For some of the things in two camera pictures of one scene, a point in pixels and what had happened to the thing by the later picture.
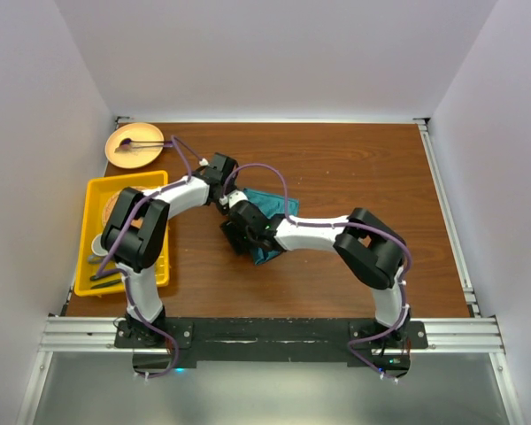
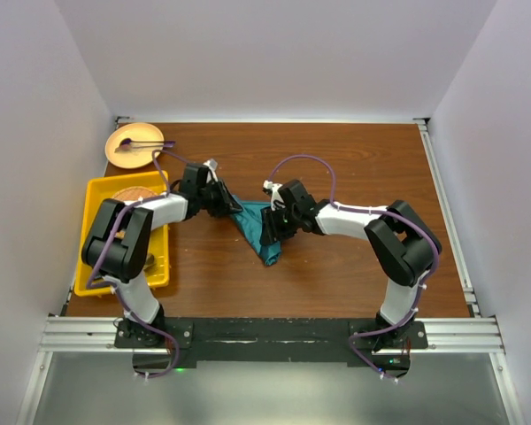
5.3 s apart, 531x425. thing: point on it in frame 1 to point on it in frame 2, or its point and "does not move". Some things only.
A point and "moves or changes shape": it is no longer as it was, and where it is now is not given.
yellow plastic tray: [97, 274] does not move
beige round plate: [133, 158] does not move
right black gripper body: [246, 238] to [286, 223]
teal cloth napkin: [272, 206] moves or changes shape
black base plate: [376, 347] does not move
